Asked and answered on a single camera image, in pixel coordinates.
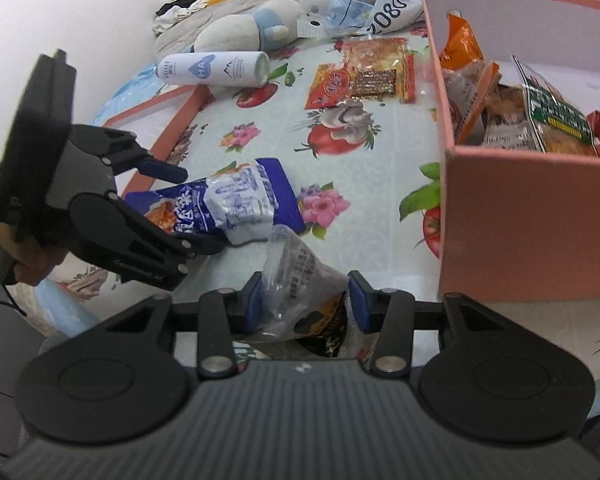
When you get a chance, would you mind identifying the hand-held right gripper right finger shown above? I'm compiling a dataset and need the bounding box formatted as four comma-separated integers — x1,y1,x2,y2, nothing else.
347,271,498,377

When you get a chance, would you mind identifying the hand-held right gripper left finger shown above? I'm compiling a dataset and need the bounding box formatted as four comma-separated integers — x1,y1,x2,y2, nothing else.
102,271,267,378

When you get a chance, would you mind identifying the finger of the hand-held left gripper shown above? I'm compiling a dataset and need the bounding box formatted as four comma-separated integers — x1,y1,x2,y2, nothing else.
114,199,226,291
72,126,188,184

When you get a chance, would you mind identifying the clear and black snack packet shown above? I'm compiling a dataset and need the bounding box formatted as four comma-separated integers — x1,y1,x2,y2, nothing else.
260,224,352,359

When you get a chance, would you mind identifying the blue snack bag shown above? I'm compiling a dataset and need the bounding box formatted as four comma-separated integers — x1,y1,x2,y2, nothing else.
125,157,306,247

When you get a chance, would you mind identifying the pink cardboard box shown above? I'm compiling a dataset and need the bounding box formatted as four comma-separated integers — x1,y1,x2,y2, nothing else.
420,0,600,303

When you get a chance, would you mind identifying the green label snack packet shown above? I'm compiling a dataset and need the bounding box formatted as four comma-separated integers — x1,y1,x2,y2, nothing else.
511,55,600,157

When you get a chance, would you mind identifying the person's left hand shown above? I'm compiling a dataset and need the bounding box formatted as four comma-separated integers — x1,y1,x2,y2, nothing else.
0,182,66,286

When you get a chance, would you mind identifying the pink box lid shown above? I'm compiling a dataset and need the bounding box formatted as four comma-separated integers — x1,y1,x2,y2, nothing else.
101,84,214,181

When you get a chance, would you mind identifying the white spray bottle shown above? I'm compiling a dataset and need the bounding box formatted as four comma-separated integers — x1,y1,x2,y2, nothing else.
155,51,271,87

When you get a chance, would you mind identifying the white and blue plush toy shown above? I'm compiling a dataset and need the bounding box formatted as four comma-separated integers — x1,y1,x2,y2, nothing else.
192,0,303,54

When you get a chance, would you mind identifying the pile of black and white clothes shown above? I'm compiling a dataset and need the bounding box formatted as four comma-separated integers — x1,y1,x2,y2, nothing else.
152,0,212,31

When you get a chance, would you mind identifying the orange-red snack packet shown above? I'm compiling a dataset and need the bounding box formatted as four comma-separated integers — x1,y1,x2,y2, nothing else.
305,62,352,111

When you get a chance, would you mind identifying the orange edged snack packet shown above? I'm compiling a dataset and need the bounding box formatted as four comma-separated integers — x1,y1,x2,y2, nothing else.
455,62,502,146

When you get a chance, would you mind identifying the clear bag with blue print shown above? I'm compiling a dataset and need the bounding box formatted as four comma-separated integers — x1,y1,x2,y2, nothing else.
300,0,376,38

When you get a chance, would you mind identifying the clear orange snack packet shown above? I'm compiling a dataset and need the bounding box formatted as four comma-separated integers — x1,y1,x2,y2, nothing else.
339,36,417,104

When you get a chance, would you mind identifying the white and blue plastic bag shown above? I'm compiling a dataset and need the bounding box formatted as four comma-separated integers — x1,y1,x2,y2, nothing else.
365,0,426,36

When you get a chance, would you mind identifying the black cable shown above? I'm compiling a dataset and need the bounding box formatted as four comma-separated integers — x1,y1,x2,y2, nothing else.
0,280,28,317

